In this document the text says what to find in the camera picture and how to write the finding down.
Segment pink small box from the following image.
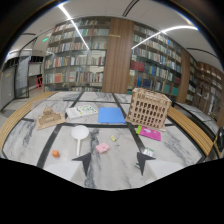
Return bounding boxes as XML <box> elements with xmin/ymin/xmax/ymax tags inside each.
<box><xmin>95</xmin><ymin>142</ymin><xmax>111</xmax><ymax>154</ymax></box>

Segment blue book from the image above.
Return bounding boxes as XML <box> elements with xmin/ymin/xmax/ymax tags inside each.
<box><xmin>97</xmin><ymin>107</ymin><xmax>127</xmax><ymax>125</ymax></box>

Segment glass-front bookshelf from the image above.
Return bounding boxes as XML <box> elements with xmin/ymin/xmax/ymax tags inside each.
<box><xmin>42</xmin><ymin>16</ymin><xmax>112</xmax><ymax>93</ymax></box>

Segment white round hand fan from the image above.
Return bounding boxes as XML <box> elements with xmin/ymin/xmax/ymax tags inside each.
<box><xmin>70</xmin><ymin>124</ymin><xmax>90</xmax><ymax>157</ymax></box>

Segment large wooden building model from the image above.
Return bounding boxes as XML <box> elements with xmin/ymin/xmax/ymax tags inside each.
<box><xmin>124</xmin><ymin>87</ymin><xmax>173</xmax><ymax>130</ymax></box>

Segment green white small packet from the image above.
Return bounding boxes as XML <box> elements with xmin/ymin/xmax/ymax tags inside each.
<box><xmin>134</xmin><ymin>146</ymin><xmax>157</xmax><ymax>169</ymax></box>

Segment tall open bookshelf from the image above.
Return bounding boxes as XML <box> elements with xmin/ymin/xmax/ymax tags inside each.
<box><xmin>126</xmin><ymin>21</ymin><xmax>184</xmax><ymax>100</ymax></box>

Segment small wooden temple model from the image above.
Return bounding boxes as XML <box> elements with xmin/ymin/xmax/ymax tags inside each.
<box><xmin>34</xmin><ymin>105</ymin><xmax>67</xmax><ymax>131</ymax></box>

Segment pink magenta book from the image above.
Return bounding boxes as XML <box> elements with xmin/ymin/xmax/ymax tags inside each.
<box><xmin>135</xmin><ymin>125</ymin><xmax>162</xmax><ymax>142</ymax></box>

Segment wooden slatted bench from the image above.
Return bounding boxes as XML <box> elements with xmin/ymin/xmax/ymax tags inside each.
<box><xmin>0</xmin><ymin>90</ymin><xmax>58</xmax><ymax>152</ymax></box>
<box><xmin>166</xmin><ymin>105</ymin><xmax>214</xmax><ymax>157</ymax></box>

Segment white book with geometric patterns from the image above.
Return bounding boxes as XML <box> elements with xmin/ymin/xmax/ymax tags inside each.
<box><xmin>65</xmin><ymin>104</ymin><xmax>99</xmax><ymax>120</ymax></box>

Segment wooden wall panel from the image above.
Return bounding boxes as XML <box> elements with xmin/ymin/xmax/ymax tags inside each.
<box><xmin>101</xmin><ymin>17</ymin><xmax>135</xmax><ymax>94</ymax></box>

